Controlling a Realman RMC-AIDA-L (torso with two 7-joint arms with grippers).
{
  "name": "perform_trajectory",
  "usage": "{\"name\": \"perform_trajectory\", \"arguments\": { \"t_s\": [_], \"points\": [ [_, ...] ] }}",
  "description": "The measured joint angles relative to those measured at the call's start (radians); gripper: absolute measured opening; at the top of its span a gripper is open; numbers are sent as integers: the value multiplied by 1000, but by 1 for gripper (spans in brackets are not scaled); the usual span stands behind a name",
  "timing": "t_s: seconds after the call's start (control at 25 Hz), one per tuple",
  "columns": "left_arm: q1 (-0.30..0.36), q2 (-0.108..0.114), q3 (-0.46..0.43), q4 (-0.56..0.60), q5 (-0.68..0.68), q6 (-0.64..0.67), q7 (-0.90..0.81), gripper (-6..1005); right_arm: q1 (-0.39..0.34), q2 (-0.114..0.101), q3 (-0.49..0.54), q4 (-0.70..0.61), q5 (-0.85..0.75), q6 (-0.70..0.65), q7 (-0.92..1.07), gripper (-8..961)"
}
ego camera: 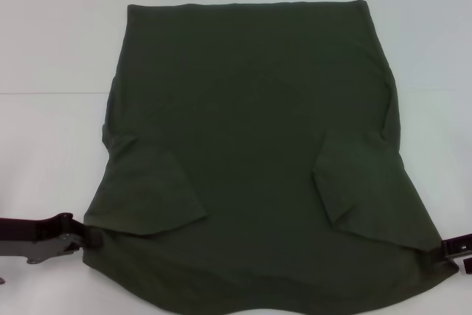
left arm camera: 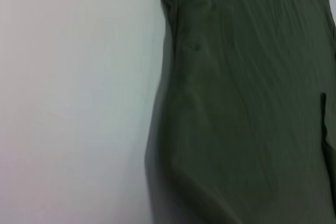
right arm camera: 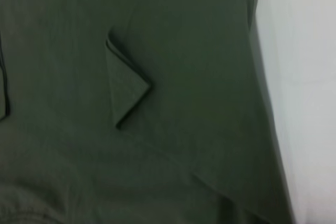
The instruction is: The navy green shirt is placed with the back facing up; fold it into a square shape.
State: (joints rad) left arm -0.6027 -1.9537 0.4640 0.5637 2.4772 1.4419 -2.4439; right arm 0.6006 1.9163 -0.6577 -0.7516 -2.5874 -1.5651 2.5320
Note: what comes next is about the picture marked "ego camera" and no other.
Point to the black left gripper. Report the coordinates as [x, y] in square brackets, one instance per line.
[29, 234]

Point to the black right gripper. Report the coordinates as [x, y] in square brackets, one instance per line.
[467, 265]

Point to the dark green t-shirt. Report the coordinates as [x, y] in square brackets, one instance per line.
[239, 127]

